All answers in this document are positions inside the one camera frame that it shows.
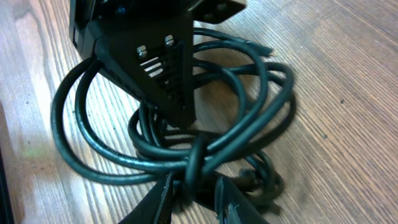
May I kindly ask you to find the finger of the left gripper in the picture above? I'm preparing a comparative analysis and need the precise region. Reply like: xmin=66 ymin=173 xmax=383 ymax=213
xmin=93 ymin=18 xmax=195 ymax=128

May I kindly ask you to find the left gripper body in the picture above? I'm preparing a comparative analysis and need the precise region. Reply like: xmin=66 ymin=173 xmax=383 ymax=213
xmin=69 ymin=0 xmax=248 ymax=59

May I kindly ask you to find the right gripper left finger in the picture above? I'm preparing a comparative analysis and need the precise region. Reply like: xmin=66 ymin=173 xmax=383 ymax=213
xmin=119 ymin=174 xmax=174 ymax=224

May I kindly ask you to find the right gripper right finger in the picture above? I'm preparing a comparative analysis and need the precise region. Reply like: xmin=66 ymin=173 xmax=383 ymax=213
xmin=215 ymin=177 xmax=271 ymax=224

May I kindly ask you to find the black cable bundle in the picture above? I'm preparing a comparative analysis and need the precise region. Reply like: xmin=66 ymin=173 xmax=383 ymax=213
xmin=50 ymin=27 xmax=297 ymax=215

